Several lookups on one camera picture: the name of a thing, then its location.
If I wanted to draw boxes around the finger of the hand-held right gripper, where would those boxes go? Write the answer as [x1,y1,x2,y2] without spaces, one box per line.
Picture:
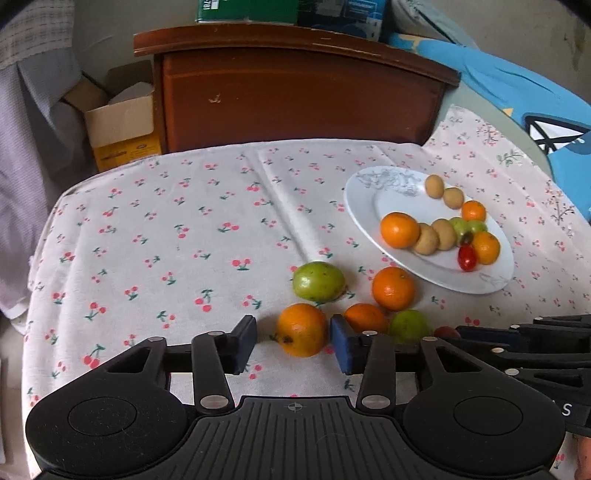
[455,315,591,357]
[489,346,591,395]

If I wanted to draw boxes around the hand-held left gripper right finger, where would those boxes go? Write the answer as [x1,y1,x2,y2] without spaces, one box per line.
[329,315,483,411]

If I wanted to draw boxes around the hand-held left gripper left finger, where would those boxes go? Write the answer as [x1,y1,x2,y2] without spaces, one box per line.
[105,315,258,414]

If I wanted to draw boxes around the white plate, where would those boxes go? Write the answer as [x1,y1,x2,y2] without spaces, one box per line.
[344,165,515,295]

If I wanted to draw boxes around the person's right hand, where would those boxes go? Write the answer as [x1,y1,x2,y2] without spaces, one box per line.
[574,435,591,480]

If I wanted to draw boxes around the cherry print tablecloth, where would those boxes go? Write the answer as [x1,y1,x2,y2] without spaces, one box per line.
[21,105,591,480]

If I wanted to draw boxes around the open cardboard box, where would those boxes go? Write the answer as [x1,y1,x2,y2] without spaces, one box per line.
[62,60,162,174]

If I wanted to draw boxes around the brown wooden headboard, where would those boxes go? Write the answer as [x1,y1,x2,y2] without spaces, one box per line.
[134,24,461,153]

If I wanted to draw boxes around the lavender cloth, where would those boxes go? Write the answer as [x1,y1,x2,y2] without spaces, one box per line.
[0,48,98,319]

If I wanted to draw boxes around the dark blue box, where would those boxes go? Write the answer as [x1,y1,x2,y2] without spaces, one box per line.
[298,0,389,42]

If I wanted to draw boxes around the green box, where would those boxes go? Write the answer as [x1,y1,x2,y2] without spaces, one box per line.
[194,0,298,25]

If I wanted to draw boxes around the grey checked cloth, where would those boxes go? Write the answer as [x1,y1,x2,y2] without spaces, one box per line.
[0,0,77,70]

